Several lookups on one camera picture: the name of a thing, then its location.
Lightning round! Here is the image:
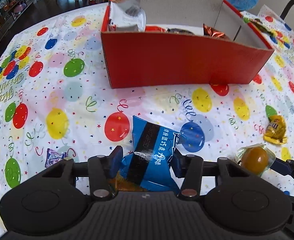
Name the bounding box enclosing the yellow gold candy packet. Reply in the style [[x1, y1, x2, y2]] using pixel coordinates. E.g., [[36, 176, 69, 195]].
[[263, 115, 287, 145]]

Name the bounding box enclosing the braised egg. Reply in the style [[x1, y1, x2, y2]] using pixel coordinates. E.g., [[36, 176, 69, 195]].
[[236, 144, 276, 176]]

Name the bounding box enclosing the blue snack packet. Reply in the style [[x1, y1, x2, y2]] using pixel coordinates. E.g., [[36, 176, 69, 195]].
[[119, 116, 181, 194]]

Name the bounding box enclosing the purple candy wrapper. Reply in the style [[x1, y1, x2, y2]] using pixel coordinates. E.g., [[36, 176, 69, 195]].
[[45, 148, 67, 168]]

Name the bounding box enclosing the copper foil snack bag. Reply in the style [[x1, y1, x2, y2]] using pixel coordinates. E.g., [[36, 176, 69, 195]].
[[203, 24, 230, 40]]

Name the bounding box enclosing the black cookie packet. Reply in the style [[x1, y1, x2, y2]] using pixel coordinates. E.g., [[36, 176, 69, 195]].
[[167, 28, 194, 35]]

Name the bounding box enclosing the red snack bag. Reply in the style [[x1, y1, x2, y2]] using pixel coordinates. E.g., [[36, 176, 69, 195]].
[[145, 25, 167, 33]]

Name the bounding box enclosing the silver white snack bag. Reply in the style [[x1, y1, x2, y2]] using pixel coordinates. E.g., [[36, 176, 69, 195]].
[[108, 0, 146, 32]]

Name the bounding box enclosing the green cracker packet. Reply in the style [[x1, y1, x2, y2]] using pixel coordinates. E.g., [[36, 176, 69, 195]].
[[107, 172, 147, 192]]

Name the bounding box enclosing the balloon pattern tablecloth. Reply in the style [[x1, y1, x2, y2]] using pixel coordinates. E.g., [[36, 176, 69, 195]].
[[0, 4, 294, 236]]

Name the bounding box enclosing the red cardboard box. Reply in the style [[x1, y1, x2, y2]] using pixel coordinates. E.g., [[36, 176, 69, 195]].
[[101, 0, 274, 88]]

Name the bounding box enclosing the grey desk lamp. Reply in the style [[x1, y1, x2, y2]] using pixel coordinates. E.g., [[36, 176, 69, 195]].
[[280, 0, 294, 20]]

